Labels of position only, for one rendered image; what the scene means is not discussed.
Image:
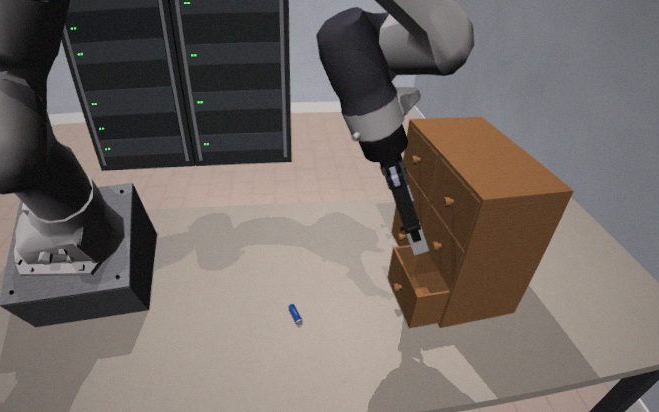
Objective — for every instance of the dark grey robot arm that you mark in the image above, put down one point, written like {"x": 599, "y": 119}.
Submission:
{"x": 359, "y": 50}

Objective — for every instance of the brown wooden chest of drawers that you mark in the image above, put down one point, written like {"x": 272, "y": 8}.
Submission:
{"x": 521, "y": 205}

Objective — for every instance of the brown wooden drawer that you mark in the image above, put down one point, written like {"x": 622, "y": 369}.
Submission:
{"x": 421, "y": 159}
{"x": 461, "y": 208}
{"x": 420, "y": 202}
{"x": 447, "y": 251}
{"x": 399, "y": 235}
{"x": 418, "y": 309}

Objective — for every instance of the blue aa battery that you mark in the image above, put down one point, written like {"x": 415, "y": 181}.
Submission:
{"x": 295, "y": 314}

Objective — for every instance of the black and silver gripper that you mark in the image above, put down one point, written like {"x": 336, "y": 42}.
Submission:
{"x": 386, "y": 151}

